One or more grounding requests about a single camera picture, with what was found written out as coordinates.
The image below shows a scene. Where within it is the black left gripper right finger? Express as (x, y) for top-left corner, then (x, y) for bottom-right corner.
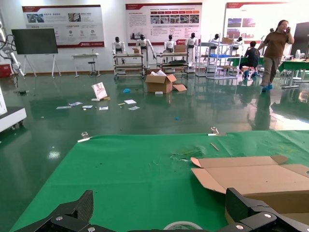
(217, 188), (309, 232)

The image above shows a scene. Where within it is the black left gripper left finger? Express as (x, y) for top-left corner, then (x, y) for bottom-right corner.
(11, 189), (107, 232)

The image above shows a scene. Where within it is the open cardboard box with hole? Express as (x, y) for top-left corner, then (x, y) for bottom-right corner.
(190, 155), (309, 228)

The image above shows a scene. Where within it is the red box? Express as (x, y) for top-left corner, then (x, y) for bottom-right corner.
(0, 64), (12, 78)

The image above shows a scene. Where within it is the green table cloth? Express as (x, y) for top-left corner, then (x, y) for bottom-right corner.
(9, 130), (309, 232)

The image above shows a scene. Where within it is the clear tape roll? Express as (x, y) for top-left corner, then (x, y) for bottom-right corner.
(163, 221), (203, 232)

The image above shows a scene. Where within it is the silver binder clip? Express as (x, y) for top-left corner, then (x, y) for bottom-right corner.
(77, 131), (94, 143)
(207, 127), (227, 137)

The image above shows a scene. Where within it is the torn clear plastic scrap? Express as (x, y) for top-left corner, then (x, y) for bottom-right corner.
(170, 146), (206, 162)

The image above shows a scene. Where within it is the white machine base on wheels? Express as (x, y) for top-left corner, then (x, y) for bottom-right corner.
(0, 84), (27, 133)

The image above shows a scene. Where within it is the flat cardboard piece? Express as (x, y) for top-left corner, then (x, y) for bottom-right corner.
(172, 83), (188, 92)

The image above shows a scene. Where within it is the large open cardboard carton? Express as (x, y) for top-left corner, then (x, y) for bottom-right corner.
(144, 70), (177, 94)

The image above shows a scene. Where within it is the black round stool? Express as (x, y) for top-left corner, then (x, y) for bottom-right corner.
(87, 61), (99, 77)

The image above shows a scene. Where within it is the person in black shirt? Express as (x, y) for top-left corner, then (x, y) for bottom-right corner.
(239, 41), (261, 78)

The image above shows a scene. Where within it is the small white table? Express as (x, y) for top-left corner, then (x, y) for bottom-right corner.
(71, 53), (101, 78)

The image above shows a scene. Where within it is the green covered work table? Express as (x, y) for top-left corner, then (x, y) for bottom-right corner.
(277, 59), (309, 89)

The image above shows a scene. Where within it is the white tube rack cart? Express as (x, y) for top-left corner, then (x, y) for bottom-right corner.
(112, 52), (145, 80)
(155, 51), (189, 74)

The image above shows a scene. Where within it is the person in brown shirt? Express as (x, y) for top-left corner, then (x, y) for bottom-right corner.
(255, 19), (295, 93)

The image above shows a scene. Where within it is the black screen on white stand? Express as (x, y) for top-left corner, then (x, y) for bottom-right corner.
(11, 28), (62, 78)

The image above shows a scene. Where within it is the large black panel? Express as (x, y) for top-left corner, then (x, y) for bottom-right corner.
(292, 21), (309, 60)

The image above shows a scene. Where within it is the grey metal shelf frame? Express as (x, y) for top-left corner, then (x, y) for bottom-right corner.
(195, 40), (239, 80)

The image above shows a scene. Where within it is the red-framed wall poster with photos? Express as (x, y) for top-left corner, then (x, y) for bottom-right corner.
(21, 4), (105, 48)

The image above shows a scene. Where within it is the red-framed wall poster, washed out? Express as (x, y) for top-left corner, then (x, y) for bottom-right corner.
(223, 1), (309, 44)

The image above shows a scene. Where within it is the red-framed wall poster with flowchart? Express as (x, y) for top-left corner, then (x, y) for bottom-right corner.
(125, 2), (203, 46)

